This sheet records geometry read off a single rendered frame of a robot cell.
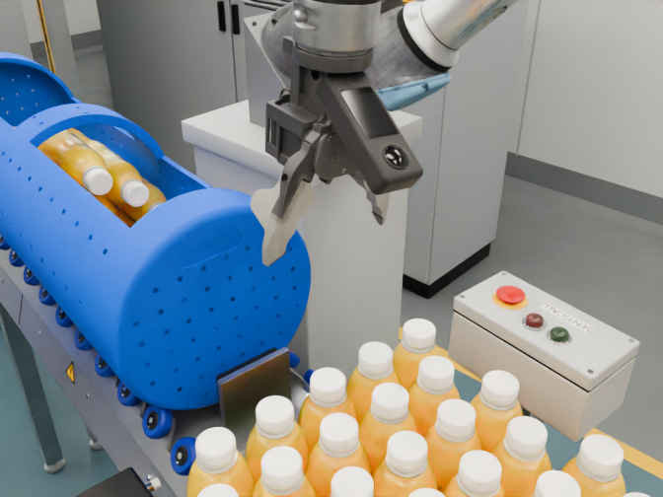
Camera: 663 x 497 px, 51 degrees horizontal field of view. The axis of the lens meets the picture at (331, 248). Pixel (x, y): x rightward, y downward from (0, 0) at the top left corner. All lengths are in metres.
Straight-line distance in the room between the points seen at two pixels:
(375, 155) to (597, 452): 0.36
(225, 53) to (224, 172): 1.88
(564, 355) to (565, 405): 0.06
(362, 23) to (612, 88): 2.96
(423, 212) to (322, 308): 1.34
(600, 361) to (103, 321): 0.56
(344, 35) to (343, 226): 0.69
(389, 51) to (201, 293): 0.47
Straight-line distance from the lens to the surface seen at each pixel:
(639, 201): 3.60
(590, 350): 0.84
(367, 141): 0.58
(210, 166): 1.31
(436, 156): 2.47
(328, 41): 0.59
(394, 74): 1.07
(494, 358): 0.89
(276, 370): 0.87
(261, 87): 1.24
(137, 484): 0.81
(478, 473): 0.69
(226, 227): 0.81
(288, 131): 0.65
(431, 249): 2.65
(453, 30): 1.04
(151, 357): 0.85
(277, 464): 0.68
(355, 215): 1.26
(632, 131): 3.52
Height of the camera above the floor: 1.60
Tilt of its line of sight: 31 degrees down
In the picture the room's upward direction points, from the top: straight up
